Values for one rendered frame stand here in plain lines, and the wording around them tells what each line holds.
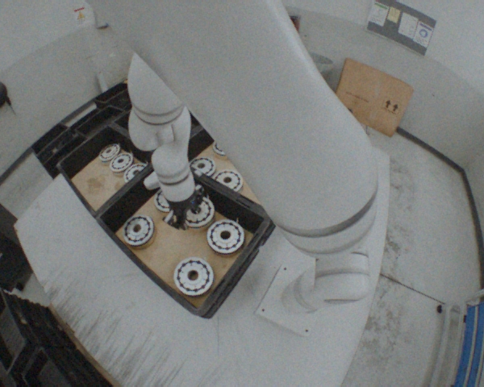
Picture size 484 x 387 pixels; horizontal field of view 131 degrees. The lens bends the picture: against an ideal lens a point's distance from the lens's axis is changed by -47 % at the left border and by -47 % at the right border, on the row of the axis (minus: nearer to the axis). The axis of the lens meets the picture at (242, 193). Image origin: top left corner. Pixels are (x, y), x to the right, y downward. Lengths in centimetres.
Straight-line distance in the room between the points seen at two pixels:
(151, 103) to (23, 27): 348
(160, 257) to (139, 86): 49
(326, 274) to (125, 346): 64
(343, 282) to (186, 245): 44
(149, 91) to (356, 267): 33
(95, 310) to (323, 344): 77
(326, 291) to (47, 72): 373
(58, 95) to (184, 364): 365
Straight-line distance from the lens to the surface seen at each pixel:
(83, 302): 87
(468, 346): 195
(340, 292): 31
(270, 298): 61
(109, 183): 86
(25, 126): 371
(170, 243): 62
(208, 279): 54
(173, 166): 38
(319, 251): 16
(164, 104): 22
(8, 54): 359
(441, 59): 345
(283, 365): 71
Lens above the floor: 138
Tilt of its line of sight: 53 degrees down
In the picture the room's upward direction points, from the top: 4 degrees clockwise
